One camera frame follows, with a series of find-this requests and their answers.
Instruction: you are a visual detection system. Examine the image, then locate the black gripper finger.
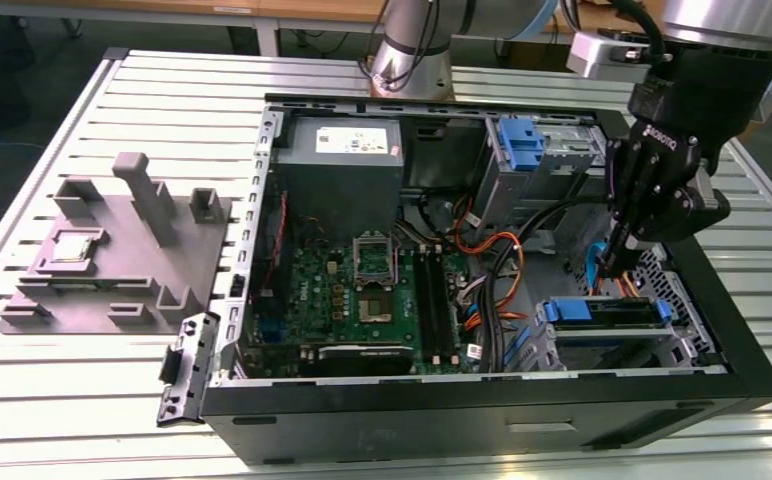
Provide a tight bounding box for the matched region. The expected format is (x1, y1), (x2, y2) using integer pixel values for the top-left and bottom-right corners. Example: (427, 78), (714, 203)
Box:
(626, 149), (729, 277)
(599, 138), (634, 277)

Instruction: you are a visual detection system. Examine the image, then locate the orange disk power wire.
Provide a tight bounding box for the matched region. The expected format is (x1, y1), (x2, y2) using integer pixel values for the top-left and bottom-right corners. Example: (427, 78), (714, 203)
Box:
(595, 272), (645, 304)

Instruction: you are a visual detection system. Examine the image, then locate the hard disk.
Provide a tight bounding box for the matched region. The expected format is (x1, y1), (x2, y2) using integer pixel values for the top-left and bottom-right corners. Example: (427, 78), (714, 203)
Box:
(533, 296), (673, 332)

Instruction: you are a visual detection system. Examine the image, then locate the metal disk bay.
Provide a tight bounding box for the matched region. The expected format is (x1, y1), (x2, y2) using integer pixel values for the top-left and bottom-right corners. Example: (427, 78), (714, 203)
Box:
(531, 294), (701, 371)

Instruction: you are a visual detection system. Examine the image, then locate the metal optical drive cage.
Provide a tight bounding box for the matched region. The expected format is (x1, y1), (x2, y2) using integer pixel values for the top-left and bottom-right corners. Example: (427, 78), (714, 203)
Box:
(475, 114), (611, 231)

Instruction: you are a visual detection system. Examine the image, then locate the blue plastic drive latch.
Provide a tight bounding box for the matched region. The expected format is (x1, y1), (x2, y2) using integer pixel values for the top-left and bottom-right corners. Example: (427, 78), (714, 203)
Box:
(498, 118), (546, 171)

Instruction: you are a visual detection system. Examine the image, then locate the black RAM slot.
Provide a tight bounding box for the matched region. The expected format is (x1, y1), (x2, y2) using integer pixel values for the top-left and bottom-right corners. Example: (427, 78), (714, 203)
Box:
(414, 243), (446, 365)
(430, 243), (465, 365)

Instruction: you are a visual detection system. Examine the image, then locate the thin metal locking lever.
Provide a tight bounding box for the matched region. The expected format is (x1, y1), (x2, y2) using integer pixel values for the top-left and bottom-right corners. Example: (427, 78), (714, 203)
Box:
(391, 233), (406, 294)

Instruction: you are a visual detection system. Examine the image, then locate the metal socket cover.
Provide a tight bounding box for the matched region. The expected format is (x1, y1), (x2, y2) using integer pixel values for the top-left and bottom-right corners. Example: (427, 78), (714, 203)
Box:
(351, 230), (401, 291)

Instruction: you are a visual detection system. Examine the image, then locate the CPU socket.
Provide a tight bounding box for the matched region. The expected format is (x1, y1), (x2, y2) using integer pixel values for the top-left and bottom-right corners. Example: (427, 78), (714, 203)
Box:
(357, 292), (405, 326)

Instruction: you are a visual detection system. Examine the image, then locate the grey power supply unit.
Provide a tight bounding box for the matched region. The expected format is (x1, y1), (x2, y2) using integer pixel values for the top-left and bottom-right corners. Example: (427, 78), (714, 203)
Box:
(271, 117), (406, 241)

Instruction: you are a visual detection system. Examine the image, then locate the green motherboard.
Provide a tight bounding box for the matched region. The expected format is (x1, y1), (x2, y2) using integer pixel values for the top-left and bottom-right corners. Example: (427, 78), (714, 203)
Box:
(245, 234), (487, 376)

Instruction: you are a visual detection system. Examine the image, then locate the black graphics card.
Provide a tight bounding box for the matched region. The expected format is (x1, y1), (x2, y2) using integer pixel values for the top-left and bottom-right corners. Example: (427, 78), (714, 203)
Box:
(298, 342), (414, 379)

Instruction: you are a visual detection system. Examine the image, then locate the black PC case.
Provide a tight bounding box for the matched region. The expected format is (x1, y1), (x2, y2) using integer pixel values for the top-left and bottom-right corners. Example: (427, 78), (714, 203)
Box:
(155, 92), (772, 466)

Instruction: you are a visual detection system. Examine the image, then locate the grey plastic parts rack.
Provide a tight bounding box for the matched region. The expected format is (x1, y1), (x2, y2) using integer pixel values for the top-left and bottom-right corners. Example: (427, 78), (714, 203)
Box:
(0, 152), (238, 337)

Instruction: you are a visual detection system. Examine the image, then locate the green RAM stick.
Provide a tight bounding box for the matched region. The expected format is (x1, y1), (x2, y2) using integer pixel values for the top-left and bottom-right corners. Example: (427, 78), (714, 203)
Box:
(44, 279), (120, 292)

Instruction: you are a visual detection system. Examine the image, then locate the silver CPU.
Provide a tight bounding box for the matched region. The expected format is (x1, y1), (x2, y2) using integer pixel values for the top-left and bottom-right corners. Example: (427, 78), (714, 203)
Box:
(51, 237), (98, 264)

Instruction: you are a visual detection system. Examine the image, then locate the light blue data wire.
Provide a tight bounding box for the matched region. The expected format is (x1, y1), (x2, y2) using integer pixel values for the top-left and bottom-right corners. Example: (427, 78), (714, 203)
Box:
(585, 239), (609, 294)

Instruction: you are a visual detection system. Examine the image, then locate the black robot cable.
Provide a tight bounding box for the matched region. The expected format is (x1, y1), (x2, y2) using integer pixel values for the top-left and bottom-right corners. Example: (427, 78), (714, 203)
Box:
(558, 0), (669, 64)

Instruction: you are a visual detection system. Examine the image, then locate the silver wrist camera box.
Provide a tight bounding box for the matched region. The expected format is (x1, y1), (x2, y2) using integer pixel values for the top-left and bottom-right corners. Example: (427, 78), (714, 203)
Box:
(565, 29), (652, 81)

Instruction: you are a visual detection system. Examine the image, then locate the orange wire bundle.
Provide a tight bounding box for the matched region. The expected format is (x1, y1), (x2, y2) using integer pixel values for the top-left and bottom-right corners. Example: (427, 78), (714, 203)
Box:
(455, 230), (529, 334)

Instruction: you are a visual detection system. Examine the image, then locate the black cable bundle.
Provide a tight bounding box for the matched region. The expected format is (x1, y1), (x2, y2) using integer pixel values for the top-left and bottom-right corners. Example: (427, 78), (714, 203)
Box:
(477, 193), (614, 374)

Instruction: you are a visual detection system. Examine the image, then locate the wooden desk white frame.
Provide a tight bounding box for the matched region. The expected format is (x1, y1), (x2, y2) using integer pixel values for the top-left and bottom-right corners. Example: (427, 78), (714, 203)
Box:
(151, 0), (665, 76)

